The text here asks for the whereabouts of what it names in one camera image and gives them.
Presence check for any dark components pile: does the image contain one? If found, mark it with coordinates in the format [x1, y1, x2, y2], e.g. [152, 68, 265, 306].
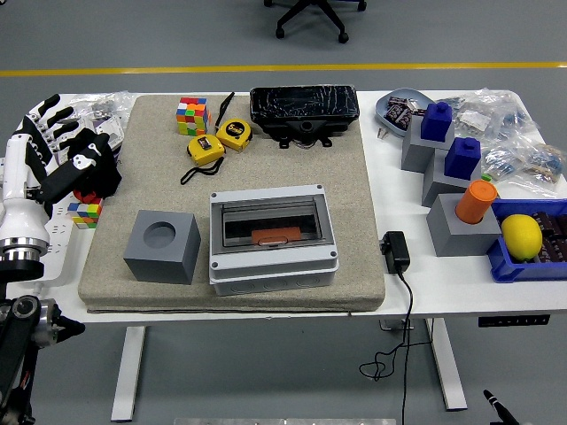
[531, 211, 567, 266]

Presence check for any black office chair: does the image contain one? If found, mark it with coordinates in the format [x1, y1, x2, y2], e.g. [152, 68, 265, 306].
[264, 0, 368, 44]

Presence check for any blue-grey dish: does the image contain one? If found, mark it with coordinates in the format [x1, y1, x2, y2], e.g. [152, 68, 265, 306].
[375, 88, 438, 139]

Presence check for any white power strip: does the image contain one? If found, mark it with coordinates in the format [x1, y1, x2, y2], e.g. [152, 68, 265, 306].
[17, 203, 77, 284]

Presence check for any black table control panel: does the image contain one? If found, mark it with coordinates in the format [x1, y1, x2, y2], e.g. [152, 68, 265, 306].
[478, 314, 552, 328]

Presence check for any yellow tape measure black strap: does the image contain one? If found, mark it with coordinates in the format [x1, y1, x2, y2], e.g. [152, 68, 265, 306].
[180, 134, 227, 186]

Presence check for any clear bag of parts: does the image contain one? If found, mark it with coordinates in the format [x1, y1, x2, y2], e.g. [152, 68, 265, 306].
[481, 132, 555, 183]
[442, 87, 532, 150]
[66, 90, 136, 132]
[522, 143, 567, 198]

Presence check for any grey block with round hole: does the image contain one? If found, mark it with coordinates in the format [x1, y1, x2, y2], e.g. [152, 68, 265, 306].
[426, 193, 501, 258]
[122, 210, 202, 285]

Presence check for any yellow tape measure round label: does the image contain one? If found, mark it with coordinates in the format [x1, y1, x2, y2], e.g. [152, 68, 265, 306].
[214, 118, 254, 154]

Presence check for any black power adapter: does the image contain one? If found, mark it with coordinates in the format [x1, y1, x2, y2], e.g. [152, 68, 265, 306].
[379, 230, 412, 275]

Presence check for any white table leg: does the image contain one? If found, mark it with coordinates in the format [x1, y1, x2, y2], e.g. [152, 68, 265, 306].
[110, 326, 147, 422]
[424, 317, 469, 412]

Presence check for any grey block holder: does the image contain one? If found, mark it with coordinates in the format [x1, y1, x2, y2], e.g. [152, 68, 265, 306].
[421, 148, 483, 208]
[400, 113, 456, 174]

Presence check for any dark patterned component packet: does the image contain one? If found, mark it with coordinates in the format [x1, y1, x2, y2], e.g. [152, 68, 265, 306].
[384, 104, 414, 132]

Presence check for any grey junction box clear lid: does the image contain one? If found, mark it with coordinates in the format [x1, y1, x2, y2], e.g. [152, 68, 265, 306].
[208, 183, 340, 297]

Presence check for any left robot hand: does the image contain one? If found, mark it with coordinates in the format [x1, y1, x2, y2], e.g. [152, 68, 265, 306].
[0, 93, 112, 250]

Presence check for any black adapter cord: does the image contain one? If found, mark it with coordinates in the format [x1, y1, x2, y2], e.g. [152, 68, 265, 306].
[358, 268, 438, 425]

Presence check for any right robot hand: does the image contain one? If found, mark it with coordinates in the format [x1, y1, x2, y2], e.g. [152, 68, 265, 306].
[482, 389, 522, 425]

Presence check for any black film-wrapped device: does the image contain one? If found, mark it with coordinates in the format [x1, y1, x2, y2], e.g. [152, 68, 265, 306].
[249, 84, 360, 151]

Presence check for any white switch panel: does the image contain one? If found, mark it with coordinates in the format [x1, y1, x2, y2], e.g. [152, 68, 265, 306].
[95, 112, 125, 154]

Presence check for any orange cylinder battery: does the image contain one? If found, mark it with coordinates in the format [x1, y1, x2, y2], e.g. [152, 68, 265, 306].
[454, 179, 499, 225]
[251, 227, 302, 246]

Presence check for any grey-brown mat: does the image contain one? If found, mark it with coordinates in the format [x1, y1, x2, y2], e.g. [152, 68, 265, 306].
[77, 94, 386, 314]

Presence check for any small colourful puzzle cube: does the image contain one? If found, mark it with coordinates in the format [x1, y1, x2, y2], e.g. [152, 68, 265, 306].
[66, 197, 104, 230]

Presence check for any black cloth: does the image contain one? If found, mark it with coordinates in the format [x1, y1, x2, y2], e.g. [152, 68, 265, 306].
[66, 127, 123, 198]

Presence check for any blue block with knob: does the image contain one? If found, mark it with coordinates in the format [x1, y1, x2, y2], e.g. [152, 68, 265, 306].
[444, 136, 483, 182]
[420, 101, 454, 143]

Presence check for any yellow lemon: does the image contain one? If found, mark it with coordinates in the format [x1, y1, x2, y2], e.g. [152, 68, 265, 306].
[501, 213, 544, 261]

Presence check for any blue plastic bin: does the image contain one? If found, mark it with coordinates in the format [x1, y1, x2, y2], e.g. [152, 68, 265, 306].
[485, 197, 567, 283]

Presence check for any large colourful puzzle cube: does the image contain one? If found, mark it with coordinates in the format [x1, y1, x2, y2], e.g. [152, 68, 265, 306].
[175, 97, 212, 137]

